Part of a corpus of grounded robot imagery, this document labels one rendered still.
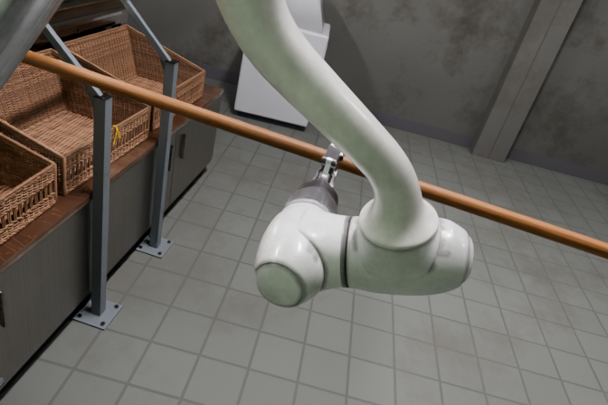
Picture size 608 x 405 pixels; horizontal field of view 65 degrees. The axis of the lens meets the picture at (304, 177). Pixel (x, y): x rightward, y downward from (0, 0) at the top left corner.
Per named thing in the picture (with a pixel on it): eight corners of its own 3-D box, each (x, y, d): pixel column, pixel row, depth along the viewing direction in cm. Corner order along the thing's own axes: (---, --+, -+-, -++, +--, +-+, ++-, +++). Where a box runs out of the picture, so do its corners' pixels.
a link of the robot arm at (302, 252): (277, 252, 79) (356, 258, 76) (246, 317, 65) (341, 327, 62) (270, 194, 74) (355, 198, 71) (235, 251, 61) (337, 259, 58)
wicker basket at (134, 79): (55, 102, 219) (53, 42, 206) (123, 71, 268) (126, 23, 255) (153, 133, 215) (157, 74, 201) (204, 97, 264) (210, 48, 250)
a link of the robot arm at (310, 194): (272, 240, 78) (282, 221, 83) (326, 257, 77) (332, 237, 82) (284, 193, 74) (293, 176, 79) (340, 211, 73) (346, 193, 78)
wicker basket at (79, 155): (-61, 155, 166) (-73, 80, 152) (52, 106, 215) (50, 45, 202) (65, 198, 161) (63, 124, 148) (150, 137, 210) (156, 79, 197)
